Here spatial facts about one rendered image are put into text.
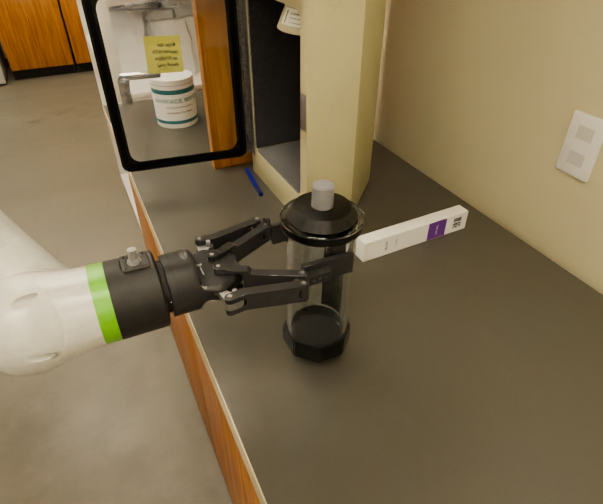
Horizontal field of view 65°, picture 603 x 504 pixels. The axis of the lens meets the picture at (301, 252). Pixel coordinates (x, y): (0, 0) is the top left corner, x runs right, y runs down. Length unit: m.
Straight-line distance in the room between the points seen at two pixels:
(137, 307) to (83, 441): 1.42
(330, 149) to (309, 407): 0.50
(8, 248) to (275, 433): 0.41
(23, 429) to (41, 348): 1.52
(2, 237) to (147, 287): 0.22
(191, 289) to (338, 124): 0.52
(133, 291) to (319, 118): 0.53
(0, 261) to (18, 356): 0.16
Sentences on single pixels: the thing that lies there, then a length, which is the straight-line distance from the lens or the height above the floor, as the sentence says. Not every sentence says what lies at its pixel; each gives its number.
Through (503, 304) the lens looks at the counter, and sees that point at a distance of 0.92.
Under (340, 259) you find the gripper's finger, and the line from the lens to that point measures 0.59.
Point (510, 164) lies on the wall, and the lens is 1.13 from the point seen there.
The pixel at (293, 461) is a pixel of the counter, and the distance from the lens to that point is 0.67.
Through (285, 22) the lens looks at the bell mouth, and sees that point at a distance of 0.99.
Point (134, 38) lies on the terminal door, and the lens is 1.13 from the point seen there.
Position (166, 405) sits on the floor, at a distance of 1.93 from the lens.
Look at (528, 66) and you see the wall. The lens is 1.08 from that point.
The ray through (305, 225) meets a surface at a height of 1.20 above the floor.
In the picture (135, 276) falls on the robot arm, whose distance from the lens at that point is 0.54.
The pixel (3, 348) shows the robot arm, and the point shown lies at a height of 1.17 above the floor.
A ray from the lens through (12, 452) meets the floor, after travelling 2.02.
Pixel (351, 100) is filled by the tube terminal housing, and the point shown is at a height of 1.21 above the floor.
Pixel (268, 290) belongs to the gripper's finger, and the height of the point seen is 1.16.
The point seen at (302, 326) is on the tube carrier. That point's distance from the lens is 0.67.
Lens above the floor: 1.52
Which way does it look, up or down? 37 degrees down
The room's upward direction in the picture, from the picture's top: straight up
